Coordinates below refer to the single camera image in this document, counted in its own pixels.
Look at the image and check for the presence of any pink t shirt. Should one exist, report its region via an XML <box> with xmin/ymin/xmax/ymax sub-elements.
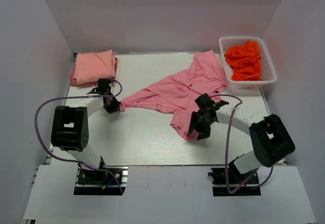
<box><xmin>120</xmin><ymin>50</ymin><xmax>227</xmax><ymax>141</ymax></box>

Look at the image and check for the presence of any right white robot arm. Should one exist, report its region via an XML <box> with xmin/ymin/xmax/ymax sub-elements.
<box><xmin>187</xmin><ymin>93</ymin><xmax>296</xmax><ymax>175</ymax></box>

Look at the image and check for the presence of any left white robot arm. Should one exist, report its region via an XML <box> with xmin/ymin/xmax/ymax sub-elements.
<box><xmin>51</xmin><ymin>78</ymin><xmax>120</xmax><ymax>169</ymax></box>

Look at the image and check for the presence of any folded salmon t shirt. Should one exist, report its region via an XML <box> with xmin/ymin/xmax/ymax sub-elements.
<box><xmin>70</xmin><ymin>50</ymin><xmax>117</xmax><ymax>87</ymax></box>

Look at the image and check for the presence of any orange t shirt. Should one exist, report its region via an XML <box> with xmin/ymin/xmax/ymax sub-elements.
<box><xmin>224</xmin><ymin>41</ymin><xmax>263</xmax><ymax>81</ymax></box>

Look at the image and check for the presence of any white plastic basket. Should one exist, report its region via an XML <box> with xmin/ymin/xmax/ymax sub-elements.
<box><xmin>219</xmin><ymin>36</ymin><xmax>277</xmax><ymax>89</ymax></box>

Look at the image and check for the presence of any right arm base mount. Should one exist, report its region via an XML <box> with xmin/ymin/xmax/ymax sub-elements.
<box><xmin>208</xmin><ymin>160</ymin><xmax>261</xmax><ymax>197</ymax></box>

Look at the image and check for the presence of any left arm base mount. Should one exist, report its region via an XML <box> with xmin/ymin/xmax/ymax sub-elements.
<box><xmin>74</xmin><ymin>163</ymin><xmax>128</xmax><ymax>196</ymax></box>

